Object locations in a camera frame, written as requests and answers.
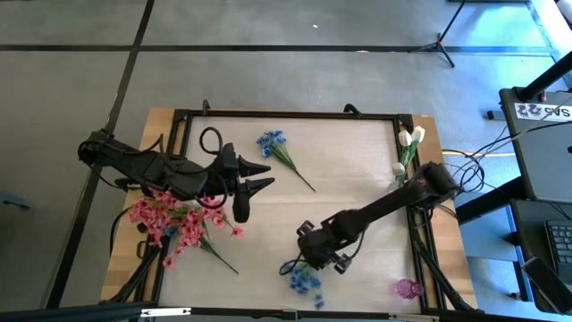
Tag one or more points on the black tripod stand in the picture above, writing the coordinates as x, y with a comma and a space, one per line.
440, 44

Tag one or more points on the silver aluminium extrusion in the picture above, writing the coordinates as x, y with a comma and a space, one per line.
165, 312
413, 318

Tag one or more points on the black keyboard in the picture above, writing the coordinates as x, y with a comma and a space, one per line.
561, 246

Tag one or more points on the black diagonal pole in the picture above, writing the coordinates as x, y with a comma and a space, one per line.
547, 76

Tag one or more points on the black side desk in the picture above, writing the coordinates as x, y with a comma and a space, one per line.
529, 219

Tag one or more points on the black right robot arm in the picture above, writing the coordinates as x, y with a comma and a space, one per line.
384, 208

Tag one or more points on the purple glass vase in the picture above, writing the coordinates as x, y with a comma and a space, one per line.
406, 286

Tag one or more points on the blue artificial flower bunch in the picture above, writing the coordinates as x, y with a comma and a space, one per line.
270, 139
214, 252
304, 282

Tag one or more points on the grey laptop with sticker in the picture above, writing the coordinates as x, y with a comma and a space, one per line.
540, 156

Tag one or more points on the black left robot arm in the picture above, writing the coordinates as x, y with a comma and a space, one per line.
134, 165

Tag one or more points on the grey floor object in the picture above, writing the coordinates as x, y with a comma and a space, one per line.
15, 202

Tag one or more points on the black smartphone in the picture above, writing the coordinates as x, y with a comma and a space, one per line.
545, 284

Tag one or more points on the black overhead beam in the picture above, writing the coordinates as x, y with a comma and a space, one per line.
223, 315

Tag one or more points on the small silver beam bracket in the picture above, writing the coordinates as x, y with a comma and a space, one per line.
290, 314

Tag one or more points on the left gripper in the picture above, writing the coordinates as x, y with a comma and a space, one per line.
228, 179

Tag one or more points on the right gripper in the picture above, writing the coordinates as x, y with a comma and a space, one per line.
319, 248

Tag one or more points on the small grey box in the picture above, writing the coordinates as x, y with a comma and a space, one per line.
495, 115

